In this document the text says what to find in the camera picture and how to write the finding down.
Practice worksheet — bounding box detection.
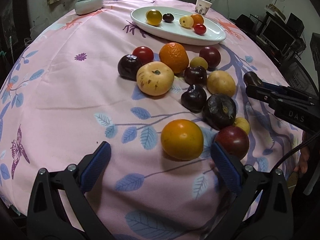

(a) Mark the pale yellow speckled apple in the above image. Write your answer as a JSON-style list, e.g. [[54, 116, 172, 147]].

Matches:
[[136, 61, 175, 96]]

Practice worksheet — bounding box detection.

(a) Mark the dark purple cherry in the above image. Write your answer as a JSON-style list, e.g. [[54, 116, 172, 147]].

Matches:
[[184, 66, 207, 86], [181, 85, 207, 113]]

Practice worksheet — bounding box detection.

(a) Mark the right human hand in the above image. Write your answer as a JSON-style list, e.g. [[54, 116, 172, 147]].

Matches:
[[293, 146, 310, 174]]

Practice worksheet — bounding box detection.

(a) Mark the dark cherry with stem scar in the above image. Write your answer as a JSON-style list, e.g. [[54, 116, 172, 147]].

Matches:
[[162, 13, 174, 23]]

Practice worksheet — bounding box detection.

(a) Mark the pink floral tablecloth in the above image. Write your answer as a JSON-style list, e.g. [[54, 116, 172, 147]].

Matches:
[[0, 0, 304, 240]]

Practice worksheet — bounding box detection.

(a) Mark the orange yellow tomato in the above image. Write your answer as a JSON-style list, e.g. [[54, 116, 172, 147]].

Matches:
[[161, 119, 204, 161]]

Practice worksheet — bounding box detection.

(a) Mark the small yellow apple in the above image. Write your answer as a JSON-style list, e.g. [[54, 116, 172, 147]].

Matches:
[[179, 16, 194, 29]]

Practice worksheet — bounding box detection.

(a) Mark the dark purple plum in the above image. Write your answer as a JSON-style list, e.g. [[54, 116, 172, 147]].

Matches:
[[118, 54, 142, 81]]

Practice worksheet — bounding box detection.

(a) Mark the red plum near edge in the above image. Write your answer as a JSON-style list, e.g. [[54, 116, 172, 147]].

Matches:
[[214, 126, 249, 160]]

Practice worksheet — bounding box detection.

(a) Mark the dark purple cherry front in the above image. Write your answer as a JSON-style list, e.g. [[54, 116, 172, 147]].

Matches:
[[181, 85, 207, 113]]

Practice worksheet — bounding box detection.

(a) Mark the white oval plate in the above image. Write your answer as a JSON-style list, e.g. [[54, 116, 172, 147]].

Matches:
[[131, 7, 226, 46]]

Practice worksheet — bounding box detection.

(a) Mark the patterned paper cup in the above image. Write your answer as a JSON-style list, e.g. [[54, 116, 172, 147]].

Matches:
[[195, 0, 212, 16]]

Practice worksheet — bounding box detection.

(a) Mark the green-yellow tomato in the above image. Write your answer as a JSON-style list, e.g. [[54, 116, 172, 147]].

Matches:
[[145, 9, 162, 26]]

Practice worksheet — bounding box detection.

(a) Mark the computer monitor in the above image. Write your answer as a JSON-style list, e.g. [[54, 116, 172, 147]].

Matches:
[[260, 18, 296, 54]]

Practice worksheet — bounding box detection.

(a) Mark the large orange tangerine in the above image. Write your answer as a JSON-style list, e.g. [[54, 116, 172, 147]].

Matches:
[[159, 42, 189, 74]]

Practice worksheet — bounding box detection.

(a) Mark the dark wrinkled date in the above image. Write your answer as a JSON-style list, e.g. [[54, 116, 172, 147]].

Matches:
[[243, 72, 264, 87]]

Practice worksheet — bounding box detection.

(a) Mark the white lidded ceramic jar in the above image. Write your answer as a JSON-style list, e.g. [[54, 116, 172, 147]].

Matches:
[[74, 0, 104, 15]]

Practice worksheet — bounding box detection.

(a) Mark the large dark wrinkled plum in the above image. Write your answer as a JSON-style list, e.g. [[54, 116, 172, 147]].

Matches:
[[202, 93, 236, 131]]

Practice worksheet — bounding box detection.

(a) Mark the yellow potato-like fruit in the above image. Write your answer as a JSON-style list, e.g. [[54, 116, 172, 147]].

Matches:
[[207, 70, 236, 97]]

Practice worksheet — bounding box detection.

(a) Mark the small orange tangerine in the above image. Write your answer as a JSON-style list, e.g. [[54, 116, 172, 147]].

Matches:
[[191, 14, 204, 28]]

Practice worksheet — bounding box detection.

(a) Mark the small yellow-green fruit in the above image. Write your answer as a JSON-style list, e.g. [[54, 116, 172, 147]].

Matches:
[[189, 56, 208, 70]]

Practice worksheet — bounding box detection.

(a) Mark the dark red plum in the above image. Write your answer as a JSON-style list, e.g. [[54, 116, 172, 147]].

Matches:
[[199, 46, 221, 68]]

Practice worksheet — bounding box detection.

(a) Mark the small yellow loquat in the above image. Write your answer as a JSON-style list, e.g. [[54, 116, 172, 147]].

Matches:
[[233, 117, 251, 135]]

